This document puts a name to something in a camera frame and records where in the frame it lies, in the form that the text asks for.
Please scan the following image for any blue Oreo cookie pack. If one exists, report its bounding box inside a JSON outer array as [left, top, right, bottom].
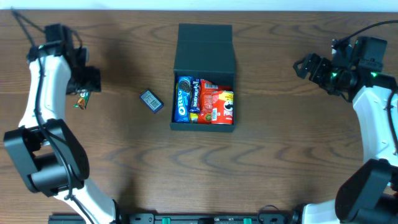
[[174, 76, 193, 123]]

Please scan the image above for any purple Dairy Milk bar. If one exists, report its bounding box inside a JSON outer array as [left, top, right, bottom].
[[190, 78, 201, 113]]

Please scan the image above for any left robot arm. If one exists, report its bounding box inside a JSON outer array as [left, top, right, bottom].
[[4, 24, 121, 223]]

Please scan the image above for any black gift box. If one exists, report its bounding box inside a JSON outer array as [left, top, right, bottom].
[[170, 24, 236, 133]]

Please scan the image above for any KitKat chocolate bar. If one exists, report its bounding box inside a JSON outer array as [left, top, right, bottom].
[[74, 91, 91, 110]]

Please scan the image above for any red snack bag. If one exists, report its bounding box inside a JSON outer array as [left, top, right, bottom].
[[198, 79, 232, 124]]

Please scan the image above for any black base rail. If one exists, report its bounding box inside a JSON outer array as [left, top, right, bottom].
[[48, 212, 302, 224]]

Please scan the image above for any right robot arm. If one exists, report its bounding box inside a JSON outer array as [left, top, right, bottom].
[[290, 36, 397, 223]]

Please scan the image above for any small dark blue packet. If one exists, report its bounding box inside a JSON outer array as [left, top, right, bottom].
[[139, 89, 164, 114]]

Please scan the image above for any red Pringles can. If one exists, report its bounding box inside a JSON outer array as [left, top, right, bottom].
[[211, 90, 234, 124]]

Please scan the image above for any yellow snack bag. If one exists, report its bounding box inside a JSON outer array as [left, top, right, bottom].
[[190, 113, 199, 124]]

